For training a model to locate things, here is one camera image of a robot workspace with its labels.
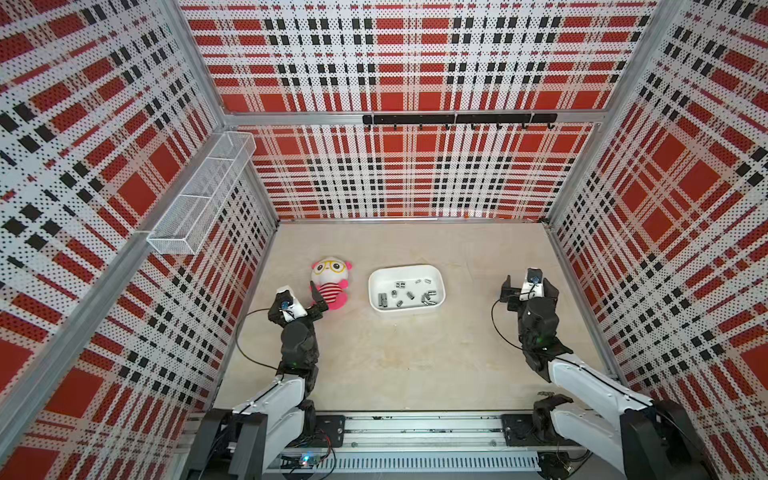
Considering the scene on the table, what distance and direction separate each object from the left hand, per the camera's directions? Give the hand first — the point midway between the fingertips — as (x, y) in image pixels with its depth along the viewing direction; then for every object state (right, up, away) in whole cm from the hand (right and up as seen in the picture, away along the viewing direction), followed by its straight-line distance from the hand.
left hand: (303, 286), depth 83 cm
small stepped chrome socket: (+27, -7, +14) cm, 31 cm away
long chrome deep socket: (+21, -6, +15) cm, 27 cm away
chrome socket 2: (+37, -4, +16) cm, 41 cm away
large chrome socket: (+27, -2, +18) cm, 32 cm away
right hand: (+64, +3, +1) cm, 64 cm away
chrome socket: (+31, -5, +16) cm, 35 cm away
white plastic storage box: (+21, 0, +16) cm, 27 cm away
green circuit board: (+5, -40, -13) cm, 42 cm away
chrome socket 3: (+37, -7, +14) cm, 40 cm away
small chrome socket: (+33, -1, +20) cm, 39 cm away
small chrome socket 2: (+37, -1, +19) cm, 41 cm away
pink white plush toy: (+3, +2, +16) cm, 16 cm away
